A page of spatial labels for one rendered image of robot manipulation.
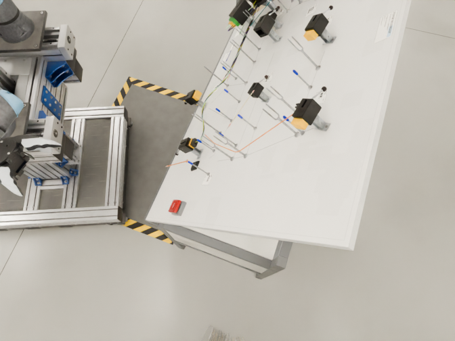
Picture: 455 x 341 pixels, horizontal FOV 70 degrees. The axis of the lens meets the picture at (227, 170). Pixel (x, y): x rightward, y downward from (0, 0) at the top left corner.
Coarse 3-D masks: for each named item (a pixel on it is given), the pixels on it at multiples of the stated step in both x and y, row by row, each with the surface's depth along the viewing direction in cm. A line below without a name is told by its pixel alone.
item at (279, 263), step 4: (284, 244) 130; (288, 244) 130; (280, 248) 130; (284, 248) 129; (288, 248) 129; (280, 252) 129; (284, 252) 129; (288, 252) 129; (280, 256) 128; (284, 256) 128; (272, 260) 145; (276, 260) 129; (280, 260) 127; (284, 260) 127; (272, 264) 140; (276, 264) 127; (280, 264) 127; (284, 264) 127; (272, 268) 139; (276, 268) 134; (280, 268) 129; (284, 268) 126
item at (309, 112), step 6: (324, 90) 85; (300, 102) 85; (306, 102) 83; (312, 102) 82; (300, 108) 83; (306, 108) 82; (312, 108) 82; (318, 108) 83; (294, 114) 84; (300, 114) 82; (306, 114) 82; (312, 114) 83; (306, 120) 82; (312, 120) 83; (318, 120) 85; (318, 126) 88; (324, 126) 87
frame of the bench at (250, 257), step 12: (168, 228) 152; (180, 228) 152; (192, 240) 153; (204, 240) 150; (216, 240) 150; (204, 252) 187; (228, 252) 148; (240, 252) 148; (276, 252) 148; (264, 264) 146; (264, 276) 187
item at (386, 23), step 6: (396, 12) 88; (384, 18) 90; (390, 18) 89; (378, 24) 91; (384, 24) 89; (390, 24) 87; (378, 30) 90; (384, 30) 88; (390, 30) 86; (378, 36) 89; (384, 36) 87; (390, 36) 85
